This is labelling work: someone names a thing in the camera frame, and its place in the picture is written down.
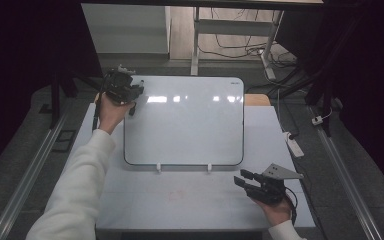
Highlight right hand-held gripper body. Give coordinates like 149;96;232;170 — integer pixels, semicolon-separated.
244;163;304;205

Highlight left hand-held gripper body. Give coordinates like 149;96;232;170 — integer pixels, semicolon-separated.
103;64;138;105

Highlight black marker pen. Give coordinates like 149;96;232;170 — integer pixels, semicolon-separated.
128;79;145;117

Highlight white whiteboard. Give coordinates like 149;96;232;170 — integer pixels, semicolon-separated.
123;75;246;167

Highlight person's right hand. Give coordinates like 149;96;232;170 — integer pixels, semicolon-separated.
251;195;295;228

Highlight person's left hand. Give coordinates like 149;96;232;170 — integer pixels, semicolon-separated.
97;93;136;135

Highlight white power strip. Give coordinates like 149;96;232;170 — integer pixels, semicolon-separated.
282;131;305;158

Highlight black stand legs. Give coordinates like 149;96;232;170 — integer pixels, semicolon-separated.
246;63;343;138
39;64;105;130

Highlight wooden board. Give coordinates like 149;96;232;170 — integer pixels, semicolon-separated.
93;92;272;107

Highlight black floor plate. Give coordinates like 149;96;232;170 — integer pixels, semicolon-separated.
51;129;78;154

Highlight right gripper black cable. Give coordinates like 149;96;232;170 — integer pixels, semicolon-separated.
284;186;299;225

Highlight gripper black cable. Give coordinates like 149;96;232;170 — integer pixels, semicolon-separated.
284;186;299;225
92;73;110;132

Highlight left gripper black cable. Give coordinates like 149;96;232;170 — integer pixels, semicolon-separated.
92;73;110;132

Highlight aluminium rail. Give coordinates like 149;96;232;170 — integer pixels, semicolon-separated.
307;105;384;240
0;99;75;240

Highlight black floor cables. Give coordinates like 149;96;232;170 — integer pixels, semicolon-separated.
198;8;298;69

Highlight white desk frame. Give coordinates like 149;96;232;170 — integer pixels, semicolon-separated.
190;6;285;81

